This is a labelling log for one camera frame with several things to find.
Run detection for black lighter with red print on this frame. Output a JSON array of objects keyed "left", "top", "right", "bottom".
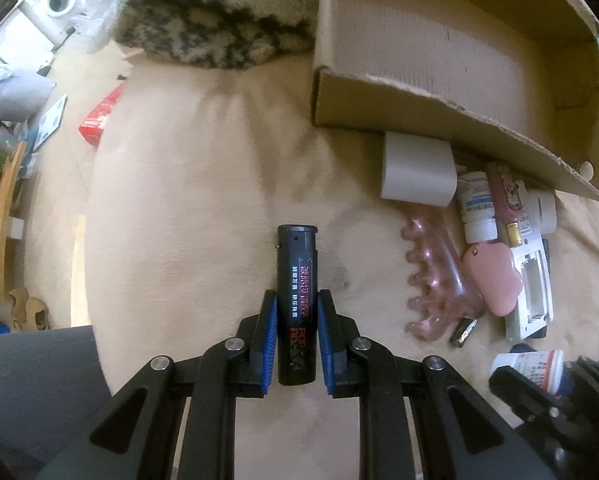
[{"left": 277, "top": 224, "right": 318, "bottom": 386}]

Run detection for grey plastic bag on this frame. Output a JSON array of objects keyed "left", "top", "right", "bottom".
[{"left": 0, "top": 65, "right": 56, "bottom": 122}]

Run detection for small black gold battery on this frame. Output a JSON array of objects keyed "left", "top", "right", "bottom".
[{"left": 449, "top": 318, "right": 478, "bottom": 348}]

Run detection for pink patterned lip balm tube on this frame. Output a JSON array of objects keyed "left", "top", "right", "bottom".
[{"left": 485, "top": 162, "right": 523, "bottom": 247}]

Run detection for grey chair seat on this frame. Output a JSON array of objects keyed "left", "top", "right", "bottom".
[{"left": 0, "top": 326, "right": 111, "bottom": 479}]

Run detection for brown cardboard box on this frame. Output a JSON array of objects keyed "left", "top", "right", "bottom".
[{"left": 311, "top": 0, "right": 599, "bottom": 200}]

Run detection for white washing machine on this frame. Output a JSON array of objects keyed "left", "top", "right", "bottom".
[{"left": 21, "top": 0, "right": 83, "bottom": 48}]

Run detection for wooden rocking frame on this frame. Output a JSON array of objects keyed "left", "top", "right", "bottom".
[{"left": 0, "top": 141, "right": 27, "bottom": 304}]

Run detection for white bottle red label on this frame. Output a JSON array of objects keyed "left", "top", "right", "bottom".
[{"left": 491, "top": 350, "right": 564, "bottom": 394}]

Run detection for red package on floor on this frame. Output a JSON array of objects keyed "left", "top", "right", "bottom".
[{"left": 78, "top": 82, "right": 125, "bottom": 148}]

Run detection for white remote control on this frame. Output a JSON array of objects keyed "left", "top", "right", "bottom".
[{"left": 505, "top": 180, "right": 554, "bottom": 344}]

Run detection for white pill bottle blue label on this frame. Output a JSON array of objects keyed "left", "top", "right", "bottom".
[{"left": 456, "top": 171, "right": 498, "bottom": 245}]

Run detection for white round cap bottle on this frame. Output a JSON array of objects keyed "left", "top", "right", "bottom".
[{"left": 527, "top": 188, "right": 557, "bottom": 235}]

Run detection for leopard print fluffy blanket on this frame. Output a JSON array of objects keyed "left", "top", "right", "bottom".
[{"left": 75, "top": 0, "right": 319, "bottom": 70}]

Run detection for pink cloud-shaped case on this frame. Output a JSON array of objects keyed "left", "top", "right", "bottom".
[{"left": 462, "top": 242, "right": 523, "bottom": 318}]

